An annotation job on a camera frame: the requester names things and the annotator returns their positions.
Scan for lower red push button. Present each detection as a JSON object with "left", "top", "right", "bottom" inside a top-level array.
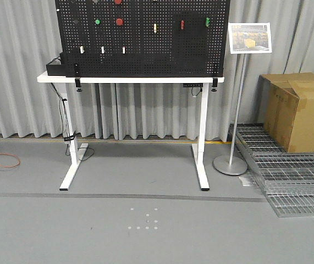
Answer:
[{"left": 116, "top": 18, "right": 124, "bottom": 26}]

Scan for white height-adjustable desk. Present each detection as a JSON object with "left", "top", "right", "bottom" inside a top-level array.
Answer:
[{"left": 37, "top": 71, "right": 224, "bottom": 191}]

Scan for desk height control panel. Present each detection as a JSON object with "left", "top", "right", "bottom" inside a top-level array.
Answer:
[{"left": 183, "top": 83, "right": 203, "bottom": 88}]

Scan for right black pegboard clamp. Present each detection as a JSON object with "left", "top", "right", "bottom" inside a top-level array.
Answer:
[{"left": 211, "top": 63, "right": 218, "bottom": 92}]

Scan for black pegboard clamp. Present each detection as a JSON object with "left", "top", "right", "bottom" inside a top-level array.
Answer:
[
  {"left": 211, "top": 63, "right": 218, "bottom": 92},
  {"left": 74, "top": 63, "right": 82, "bottom": 92}
]

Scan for left black pegboard clamp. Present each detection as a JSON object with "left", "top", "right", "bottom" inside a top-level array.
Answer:
[{"left": 74, "top": 63, "right": 82, "bottom": 92}]

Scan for black perforated pegboard panel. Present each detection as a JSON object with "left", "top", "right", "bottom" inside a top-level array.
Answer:
[{"left": 55, "top": 0, "right": 230, "bottom": 78}]

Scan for black box on desk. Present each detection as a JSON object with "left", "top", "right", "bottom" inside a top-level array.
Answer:
[{"left": 46, "top": 52, "right": 66, "bottom": 76}]

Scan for silver sign stand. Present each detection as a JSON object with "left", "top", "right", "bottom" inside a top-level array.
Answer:
[{"left": 213, "top": 23, "right": 272, "bottom": 176}]

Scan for cardboard box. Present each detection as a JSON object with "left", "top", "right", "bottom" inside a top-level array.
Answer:
[{"left": 261, "top": 73, "right": 314, "bottom": 153}]

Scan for stacked metal floor gratings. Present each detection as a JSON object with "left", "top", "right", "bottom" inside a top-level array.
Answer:
[{"left": 235, "top": 124, "right": 314, "bottom": 217}]

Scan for black desk power cable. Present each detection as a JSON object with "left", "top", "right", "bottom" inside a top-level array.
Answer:
[{"left": 48, "top": 82, "right": 95, "bottom": 162}]

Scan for green lever switch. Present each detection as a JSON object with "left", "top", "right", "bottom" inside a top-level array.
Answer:
[{"left": 205, "top": 17, "right": 211, "bottom": 28}]

